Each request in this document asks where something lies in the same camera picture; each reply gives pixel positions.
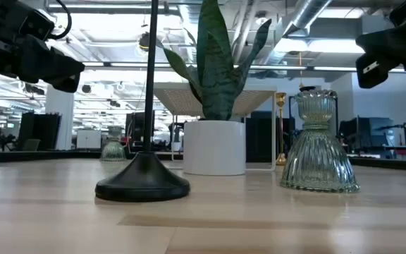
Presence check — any green ribbed glass candle holder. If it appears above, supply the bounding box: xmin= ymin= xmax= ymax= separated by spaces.
xmin=279 ymin=89 xmax=361 ymax=194
xmin=99 ymin=126 xmax=128 ymax=162

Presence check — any tall gold candlestick holder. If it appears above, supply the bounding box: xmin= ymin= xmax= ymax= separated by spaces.
xmin=275 ymin=92 xmax=288 ymax=167

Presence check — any black metal candlestick holder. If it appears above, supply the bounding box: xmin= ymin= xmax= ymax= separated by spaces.
xmin=94 ymin=0 xmax=191 ymax=203

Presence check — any white building column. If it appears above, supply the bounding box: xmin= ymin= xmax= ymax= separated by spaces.
xmin=45 ymin=86 xmax=75 ymax=151

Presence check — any black office partition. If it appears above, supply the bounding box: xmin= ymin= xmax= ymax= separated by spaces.
xmin=17 ymin=111 xmax=63 ymax=152

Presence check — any white low cabinet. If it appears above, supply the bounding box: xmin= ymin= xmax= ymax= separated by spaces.
xmin=75 ymin=129 xmax=103 ymax=150

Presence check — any black desk monitor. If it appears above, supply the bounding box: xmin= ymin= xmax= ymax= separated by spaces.
xmin=339 ymin=117 xmax=394 ymax=149

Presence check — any grey office chair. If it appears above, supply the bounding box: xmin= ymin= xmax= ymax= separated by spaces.
xmin=21 ymin=138 xmax=42 ymax=152

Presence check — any black computer screen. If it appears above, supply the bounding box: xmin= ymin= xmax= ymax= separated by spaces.
xmin=125 ymin=111 xmax=156 ymax=144

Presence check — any white perforated metal shelf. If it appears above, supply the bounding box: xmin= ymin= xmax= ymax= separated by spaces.
xmin=152 ymin=83 xmax=278 ymax=173

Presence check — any black storage cabinet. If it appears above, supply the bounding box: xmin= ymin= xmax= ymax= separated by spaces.
xmin=245 ymin=111 xmax=295 ymax=163

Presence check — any green snake plant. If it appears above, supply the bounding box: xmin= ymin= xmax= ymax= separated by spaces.
xmin=155 ymin=0 xmax=273 ymax=121

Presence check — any white round plant pot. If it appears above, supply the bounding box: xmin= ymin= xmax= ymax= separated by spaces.
xmin=183 ymin=120 xmax=247 ymax=176

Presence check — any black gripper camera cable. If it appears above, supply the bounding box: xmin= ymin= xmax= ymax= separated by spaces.
xmin=49 ymin=0 xmax=73 ymax=40

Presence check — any yellow hanging cord pendant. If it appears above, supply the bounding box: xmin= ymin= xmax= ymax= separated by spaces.
xmin=297 ymin=51 xmax=305 ymax=88

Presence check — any silver ventilation duct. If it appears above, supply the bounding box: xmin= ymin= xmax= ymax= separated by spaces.
xmin=259 ymin=0 xmax=333 ymax=66

